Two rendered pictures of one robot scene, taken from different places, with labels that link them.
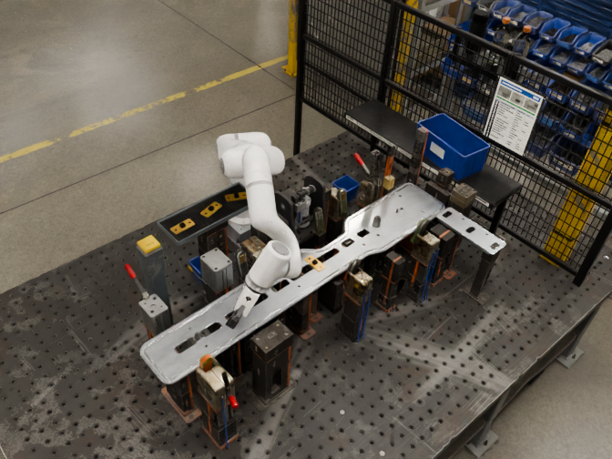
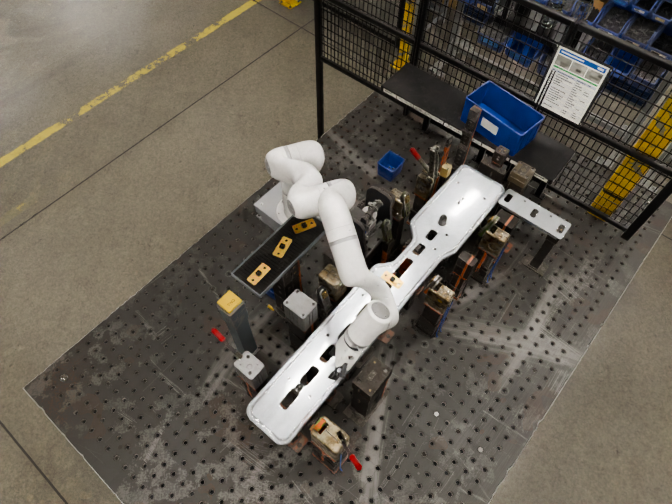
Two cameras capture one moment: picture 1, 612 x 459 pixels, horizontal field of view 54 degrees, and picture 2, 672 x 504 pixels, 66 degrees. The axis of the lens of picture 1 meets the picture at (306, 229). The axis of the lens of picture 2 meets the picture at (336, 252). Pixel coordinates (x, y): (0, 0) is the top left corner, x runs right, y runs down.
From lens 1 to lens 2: 0.73 m
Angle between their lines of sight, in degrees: 16
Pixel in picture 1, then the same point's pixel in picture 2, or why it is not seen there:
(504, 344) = (570, 315)
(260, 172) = (343, 227)
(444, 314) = (510, 292)
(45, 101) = (42, 75)
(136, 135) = (147, 103)
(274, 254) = (377, 321)
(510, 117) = (568, 87)
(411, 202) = (470, 189)
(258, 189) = (345, 248)
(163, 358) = (272, 418)
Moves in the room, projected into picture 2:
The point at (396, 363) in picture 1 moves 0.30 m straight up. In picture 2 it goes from (475, 353) to (495, 325)
